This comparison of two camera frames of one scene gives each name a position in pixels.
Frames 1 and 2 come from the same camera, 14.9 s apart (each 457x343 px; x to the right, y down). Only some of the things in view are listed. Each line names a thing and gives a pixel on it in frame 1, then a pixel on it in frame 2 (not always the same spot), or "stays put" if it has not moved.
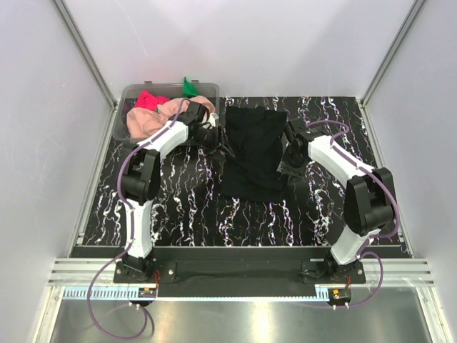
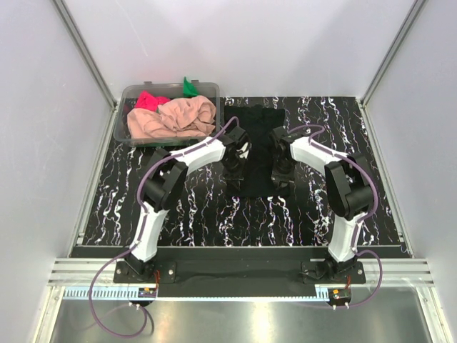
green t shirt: x=189 y=91 stays put
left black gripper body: x=209 y=139 to x=233 y=170
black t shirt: x=254 y=135 stays put
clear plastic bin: x=143 y=108 stays put
